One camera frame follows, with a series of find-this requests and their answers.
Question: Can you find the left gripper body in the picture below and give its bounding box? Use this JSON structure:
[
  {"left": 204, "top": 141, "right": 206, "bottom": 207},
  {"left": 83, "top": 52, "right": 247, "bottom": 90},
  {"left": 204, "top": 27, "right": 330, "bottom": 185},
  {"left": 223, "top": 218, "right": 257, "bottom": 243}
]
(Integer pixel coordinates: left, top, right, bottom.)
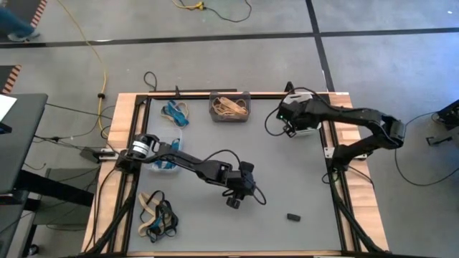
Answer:
[{"left": 218, "top": 168, "right": 257, "bottom": 200}]

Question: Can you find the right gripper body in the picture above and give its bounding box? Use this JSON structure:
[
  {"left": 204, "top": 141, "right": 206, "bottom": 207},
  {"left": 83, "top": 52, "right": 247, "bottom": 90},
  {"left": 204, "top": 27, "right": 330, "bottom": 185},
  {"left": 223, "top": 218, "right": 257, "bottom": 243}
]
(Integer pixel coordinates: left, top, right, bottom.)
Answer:
[{"left": 278, "top": 95, "right": 323, "bottom": 133}]

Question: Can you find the clear plastic basket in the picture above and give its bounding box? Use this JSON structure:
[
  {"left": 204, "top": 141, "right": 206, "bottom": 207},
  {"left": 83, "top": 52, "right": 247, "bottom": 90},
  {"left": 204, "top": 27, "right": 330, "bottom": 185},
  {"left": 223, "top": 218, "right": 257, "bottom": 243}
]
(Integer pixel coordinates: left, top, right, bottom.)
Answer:
[{"left": 148, "top": 125, "right": 184, "bottom": 176}]

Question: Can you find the thin black rubber band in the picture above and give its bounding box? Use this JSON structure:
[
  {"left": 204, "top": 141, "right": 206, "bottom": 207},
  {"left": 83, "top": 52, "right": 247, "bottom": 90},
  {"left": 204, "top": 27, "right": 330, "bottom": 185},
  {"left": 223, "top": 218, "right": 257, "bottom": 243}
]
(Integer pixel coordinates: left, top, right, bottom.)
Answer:
[{"left": 139, "top": 190, "right": 166, "bottom": 223}]

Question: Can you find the white plastic basket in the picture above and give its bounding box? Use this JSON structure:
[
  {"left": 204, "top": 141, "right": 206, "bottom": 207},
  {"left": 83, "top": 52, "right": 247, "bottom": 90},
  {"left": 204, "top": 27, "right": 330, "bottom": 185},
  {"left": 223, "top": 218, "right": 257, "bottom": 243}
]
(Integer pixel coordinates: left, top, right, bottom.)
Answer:
[{"left": 285, "top": 92, "right": 323, "bottom": 139}]

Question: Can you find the grey table mat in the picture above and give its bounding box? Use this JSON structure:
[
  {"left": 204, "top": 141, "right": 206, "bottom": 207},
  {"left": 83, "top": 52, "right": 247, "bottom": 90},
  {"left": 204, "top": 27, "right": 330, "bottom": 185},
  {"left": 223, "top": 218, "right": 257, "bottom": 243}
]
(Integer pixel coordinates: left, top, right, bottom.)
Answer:
[{"left": 127, "top": 97, "right": 342, "bottom": 252}]

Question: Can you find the grey plastic basket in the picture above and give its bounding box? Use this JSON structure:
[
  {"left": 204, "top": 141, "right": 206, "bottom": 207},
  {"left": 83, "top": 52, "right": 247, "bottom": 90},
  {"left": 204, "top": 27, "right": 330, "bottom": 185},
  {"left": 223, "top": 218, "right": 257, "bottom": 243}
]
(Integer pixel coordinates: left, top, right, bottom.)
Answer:
[{"left": 209, "top": 91, "right": 252, "bottom": 123}]

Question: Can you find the black equipment box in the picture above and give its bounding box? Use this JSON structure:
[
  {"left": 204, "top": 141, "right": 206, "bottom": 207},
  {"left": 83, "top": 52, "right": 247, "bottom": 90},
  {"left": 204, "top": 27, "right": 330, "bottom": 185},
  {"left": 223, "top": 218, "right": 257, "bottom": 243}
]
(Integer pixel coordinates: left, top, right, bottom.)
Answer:
[{"left": 435, "top": 99, "right": 459, "bottom": 130}]

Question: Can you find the black desk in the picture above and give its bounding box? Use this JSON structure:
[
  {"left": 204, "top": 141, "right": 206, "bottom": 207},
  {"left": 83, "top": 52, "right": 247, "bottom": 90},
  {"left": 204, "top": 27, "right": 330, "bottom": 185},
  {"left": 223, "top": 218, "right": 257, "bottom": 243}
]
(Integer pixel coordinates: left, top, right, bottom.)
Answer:
[{"left": 0, "top": 93, "right": 96, "bottom": 207}]

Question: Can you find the white paper sheet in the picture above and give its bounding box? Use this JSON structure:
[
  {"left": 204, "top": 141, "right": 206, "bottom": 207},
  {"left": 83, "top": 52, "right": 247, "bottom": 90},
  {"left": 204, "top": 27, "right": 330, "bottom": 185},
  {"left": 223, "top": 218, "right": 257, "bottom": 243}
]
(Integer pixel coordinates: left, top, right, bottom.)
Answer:
[{"left": 0, "top": 94, "right": 18, "bottom": 123}]

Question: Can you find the black mat with orange stripes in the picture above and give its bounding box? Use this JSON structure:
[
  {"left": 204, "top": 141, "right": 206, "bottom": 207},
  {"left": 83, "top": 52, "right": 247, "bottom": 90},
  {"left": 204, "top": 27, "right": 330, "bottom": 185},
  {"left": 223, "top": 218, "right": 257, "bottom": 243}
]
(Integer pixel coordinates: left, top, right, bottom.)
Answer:
[{"left": 0, "top": 64, "right": 23, "bottom": 95}]

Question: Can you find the person in blue jeans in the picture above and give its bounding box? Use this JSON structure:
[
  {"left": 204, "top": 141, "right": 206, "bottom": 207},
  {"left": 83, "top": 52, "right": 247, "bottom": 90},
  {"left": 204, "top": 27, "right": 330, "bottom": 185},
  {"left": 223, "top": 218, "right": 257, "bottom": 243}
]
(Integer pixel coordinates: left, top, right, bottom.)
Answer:
[{"left": 0, "top": 0, "right": 49, "bottom": 43}]

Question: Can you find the black right camera cable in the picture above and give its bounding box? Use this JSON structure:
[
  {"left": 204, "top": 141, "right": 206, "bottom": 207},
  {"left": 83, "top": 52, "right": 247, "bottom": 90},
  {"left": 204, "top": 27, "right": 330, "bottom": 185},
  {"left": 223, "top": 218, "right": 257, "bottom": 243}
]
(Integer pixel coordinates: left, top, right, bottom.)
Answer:
[{"left": 264, "top": 86, "right": 326, "bottom": 138}]

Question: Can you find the black camera cable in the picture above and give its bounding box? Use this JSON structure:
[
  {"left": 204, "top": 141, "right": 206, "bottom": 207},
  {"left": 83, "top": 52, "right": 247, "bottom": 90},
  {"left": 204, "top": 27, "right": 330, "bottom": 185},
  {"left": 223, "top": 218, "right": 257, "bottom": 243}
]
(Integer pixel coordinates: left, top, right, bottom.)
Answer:
[
  {"left": 264, "top": 86, "right": 326, "bottom": 138},
  {"left": 206, "top": 148, "right": 268, "bottom": 207}
]

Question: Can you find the black left camera cable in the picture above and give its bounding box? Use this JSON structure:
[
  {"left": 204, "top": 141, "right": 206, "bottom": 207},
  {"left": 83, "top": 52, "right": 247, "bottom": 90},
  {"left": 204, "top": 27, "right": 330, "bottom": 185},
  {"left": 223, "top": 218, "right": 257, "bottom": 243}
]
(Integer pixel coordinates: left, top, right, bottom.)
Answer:
[{"left": 206, "top": 148, "right": 268, "bottom": 207}]

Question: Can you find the black aluminium table frame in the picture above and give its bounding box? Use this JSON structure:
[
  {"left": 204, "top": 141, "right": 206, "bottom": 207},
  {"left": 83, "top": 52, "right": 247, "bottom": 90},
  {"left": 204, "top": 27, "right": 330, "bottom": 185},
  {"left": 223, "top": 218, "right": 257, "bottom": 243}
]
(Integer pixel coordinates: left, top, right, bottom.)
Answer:
[{"left": 82, "top": 91, "right": 390, "bottom": 258}]

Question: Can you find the black floor cable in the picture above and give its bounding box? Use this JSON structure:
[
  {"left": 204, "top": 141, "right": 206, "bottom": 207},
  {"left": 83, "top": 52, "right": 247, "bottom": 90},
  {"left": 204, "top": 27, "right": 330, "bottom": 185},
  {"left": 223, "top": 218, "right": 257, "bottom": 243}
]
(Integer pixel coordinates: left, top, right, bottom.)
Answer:
[
  {"left": 202, "top": 0, "right": 254, "bottom": 24},
  {"left": 394, "top": 110, "right": 459, "bottom": 187}
]

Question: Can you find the black cable loop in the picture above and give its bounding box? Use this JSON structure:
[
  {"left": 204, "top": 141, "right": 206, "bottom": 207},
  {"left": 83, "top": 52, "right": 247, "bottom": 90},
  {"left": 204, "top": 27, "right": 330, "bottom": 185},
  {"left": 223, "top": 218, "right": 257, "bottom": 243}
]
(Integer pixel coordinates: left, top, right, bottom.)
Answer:
[{"left": 143, "top": 70, "right": 158, "bottom": 92}]

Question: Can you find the yellow plug cable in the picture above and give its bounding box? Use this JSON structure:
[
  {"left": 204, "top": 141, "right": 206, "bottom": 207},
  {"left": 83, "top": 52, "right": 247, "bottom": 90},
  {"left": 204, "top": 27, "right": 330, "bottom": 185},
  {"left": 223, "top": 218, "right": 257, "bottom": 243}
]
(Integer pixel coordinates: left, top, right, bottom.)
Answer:
[{"left": 171, "top": 0, "right": 205, "bottom": 11}]

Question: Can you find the dark arm base plate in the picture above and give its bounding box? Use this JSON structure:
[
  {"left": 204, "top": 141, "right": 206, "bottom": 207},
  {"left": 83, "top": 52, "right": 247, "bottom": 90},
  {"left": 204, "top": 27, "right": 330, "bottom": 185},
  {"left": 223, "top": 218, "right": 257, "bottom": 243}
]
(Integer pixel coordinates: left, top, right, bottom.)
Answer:
[{"left": 80, "top": 148, "right": 119, "bottom": 163}]

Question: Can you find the long yellow cable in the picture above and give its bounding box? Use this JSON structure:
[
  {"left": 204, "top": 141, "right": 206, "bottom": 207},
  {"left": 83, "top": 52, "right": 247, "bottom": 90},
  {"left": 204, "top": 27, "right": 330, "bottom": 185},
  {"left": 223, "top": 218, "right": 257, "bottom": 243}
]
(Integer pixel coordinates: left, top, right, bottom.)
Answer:
[{"left": 56, "top": 0, "right": 108, "bottom": 139}]

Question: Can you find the thin black cable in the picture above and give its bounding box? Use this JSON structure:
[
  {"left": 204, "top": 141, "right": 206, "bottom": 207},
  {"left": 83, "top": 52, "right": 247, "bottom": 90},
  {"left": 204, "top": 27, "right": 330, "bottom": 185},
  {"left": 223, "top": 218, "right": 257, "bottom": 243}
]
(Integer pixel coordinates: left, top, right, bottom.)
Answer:
[{"left": 45, "top": 102, "right": 121, "bottom": 121}]

